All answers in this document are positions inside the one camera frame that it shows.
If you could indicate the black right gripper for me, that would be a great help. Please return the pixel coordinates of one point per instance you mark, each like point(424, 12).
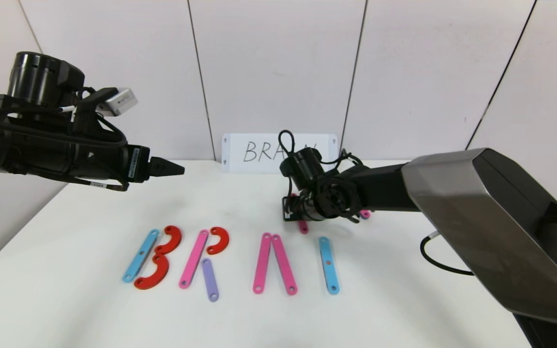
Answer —
point(289, 209)

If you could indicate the short purple bar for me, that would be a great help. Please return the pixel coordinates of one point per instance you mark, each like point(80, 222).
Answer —
point(209, 280)

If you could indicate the black left camera bracket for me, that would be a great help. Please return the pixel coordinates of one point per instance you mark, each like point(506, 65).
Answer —
point(90, 111)

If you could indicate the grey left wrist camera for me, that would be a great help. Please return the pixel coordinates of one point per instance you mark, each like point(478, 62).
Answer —
point(121, 101)

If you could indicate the large red curved piece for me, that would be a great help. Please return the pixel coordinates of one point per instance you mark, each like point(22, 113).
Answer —
point(160, 275)

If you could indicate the small red curved piece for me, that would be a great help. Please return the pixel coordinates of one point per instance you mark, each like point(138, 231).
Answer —
point(176, 239)
point(223, 239)

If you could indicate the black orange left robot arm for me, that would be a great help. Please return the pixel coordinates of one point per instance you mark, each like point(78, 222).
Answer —
point(32, 140)

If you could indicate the light blue bar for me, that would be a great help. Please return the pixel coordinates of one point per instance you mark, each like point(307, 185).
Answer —
point(330, 278)
point(136, 265)

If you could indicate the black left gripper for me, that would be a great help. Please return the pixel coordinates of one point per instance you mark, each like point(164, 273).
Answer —
point(137, 164)

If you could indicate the white BRAIN word card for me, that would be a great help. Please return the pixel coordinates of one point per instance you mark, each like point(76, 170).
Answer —
point(232, 164)

